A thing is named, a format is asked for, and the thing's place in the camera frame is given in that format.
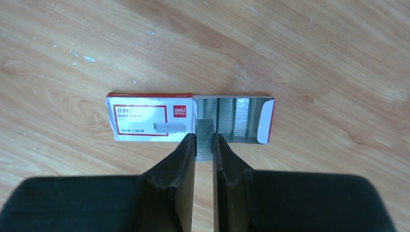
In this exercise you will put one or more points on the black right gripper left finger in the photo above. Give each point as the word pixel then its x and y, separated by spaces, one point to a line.
pixel 159 200

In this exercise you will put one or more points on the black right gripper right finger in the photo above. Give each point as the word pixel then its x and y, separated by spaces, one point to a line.
pixel 250 200

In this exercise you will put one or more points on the silver staple strip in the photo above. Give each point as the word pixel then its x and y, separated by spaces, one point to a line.
pixel 204 141

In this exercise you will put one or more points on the red white staple box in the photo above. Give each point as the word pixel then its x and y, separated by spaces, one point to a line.
pixel 168 117

